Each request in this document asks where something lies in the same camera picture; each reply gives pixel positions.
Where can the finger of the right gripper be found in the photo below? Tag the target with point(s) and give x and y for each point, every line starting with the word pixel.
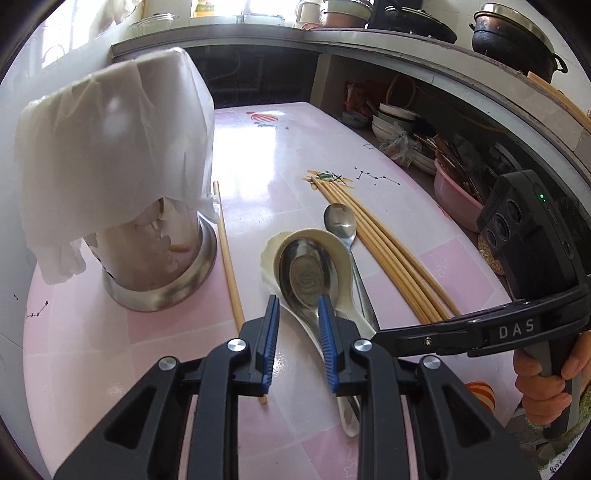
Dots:
pixel 443 338

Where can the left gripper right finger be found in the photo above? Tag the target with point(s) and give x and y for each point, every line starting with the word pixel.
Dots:
pixel 418 420

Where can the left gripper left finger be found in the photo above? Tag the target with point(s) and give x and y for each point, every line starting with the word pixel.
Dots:
pixel 141 437

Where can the cream ceramic spoon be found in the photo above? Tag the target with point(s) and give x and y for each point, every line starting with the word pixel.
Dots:
pixel 343 305

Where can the bamboo chopstick five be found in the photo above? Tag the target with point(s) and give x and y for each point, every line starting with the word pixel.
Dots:
pixel 406 249

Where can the single bamboo chopstick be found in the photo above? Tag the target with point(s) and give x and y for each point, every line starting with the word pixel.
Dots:
pixel 229 272

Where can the small steel spoon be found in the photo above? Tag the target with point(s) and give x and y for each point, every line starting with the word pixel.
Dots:
pixel 340 221

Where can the bamboo chopstick three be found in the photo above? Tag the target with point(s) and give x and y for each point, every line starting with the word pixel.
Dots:
pixel 388 239

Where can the person right hand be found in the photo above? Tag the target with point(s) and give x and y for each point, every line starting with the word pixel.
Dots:
pixel 544 398

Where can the pink plastic basin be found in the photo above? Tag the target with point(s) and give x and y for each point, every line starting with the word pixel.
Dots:
pixel 460 205

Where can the steel utensil holder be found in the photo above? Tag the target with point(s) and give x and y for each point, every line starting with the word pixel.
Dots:
pixel 158 259

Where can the stack of white bowls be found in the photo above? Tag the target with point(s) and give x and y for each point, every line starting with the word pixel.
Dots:
pixel 391 122

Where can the pink floral tablecloth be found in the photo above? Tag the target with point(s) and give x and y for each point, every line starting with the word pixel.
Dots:
pixel 83 351

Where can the white plastic bag liner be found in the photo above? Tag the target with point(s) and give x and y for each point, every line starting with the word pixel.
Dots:
pixel 96 153

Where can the black stock pot with lid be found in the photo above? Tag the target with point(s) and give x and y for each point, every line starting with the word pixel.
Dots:
pixel 507 36

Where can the black wok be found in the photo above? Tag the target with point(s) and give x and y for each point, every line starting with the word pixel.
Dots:
pixel 398 17

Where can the brown clay pot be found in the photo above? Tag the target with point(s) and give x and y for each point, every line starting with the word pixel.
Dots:
pixel 346 14

